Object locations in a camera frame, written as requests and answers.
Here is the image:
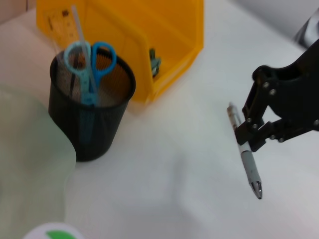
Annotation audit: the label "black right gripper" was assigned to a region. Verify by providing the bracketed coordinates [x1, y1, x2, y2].
[235, 37, 319, 153]

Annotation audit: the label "silver white ballpoint pen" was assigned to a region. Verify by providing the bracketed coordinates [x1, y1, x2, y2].
[226, 101, 264, 200]

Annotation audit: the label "green plastic wrapper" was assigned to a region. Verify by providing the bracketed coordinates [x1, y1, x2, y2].
[149, 48, 162, 78]

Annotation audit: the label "blue teal sheathed scissors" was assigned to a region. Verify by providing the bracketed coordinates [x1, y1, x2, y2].
[63, 41, 117, 144]

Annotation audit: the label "clear plastic ruler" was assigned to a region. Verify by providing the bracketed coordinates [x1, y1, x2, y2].
[43, 4, 100, 107]

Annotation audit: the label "clear water bottle green label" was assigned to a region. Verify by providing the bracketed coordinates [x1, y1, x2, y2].
[22, 222, 84, 239]

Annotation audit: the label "black mesh pen holder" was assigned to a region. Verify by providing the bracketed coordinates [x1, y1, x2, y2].
[48, 51, 137, 162]

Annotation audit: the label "translucent green wavy fruit bowl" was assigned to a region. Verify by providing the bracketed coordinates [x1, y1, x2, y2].
[0, 83, 77, 225]

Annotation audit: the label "yellow plastic storage bin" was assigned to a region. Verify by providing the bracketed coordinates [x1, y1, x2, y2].
[36, 0, 205, 104]

